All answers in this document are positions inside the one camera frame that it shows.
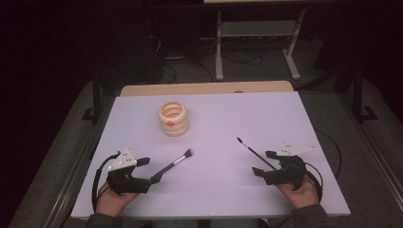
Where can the flat-bristle black makeup brush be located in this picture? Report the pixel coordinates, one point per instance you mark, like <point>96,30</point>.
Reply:
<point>172,165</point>

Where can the person's right hand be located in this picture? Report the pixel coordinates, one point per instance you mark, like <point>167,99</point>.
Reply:
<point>301,195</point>

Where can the black metal stand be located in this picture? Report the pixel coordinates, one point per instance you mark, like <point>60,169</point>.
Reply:
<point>358,95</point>
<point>96,101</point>

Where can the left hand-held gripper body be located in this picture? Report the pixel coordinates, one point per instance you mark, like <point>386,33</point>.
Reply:
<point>125,182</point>

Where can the person's left hand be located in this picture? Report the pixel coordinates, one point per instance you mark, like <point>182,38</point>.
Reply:
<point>114,201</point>

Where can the light wooden table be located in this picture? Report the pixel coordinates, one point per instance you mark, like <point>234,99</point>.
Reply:
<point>206,88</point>

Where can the white board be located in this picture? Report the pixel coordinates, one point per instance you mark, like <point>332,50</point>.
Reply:
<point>221,177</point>

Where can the cream ribbed brush holder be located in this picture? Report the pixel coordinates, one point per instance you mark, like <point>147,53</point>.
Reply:
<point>173,118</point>

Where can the aluminium rail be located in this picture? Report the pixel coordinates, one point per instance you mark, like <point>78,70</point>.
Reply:
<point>76,164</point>
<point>377,155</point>

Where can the thin black makeup brush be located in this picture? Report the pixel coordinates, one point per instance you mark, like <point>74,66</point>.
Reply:
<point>255,153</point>

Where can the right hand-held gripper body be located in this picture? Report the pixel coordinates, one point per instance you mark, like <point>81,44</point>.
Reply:
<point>290,169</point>

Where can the white metal desk frame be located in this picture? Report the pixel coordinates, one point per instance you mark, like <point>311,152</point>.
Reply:
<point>259,28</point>

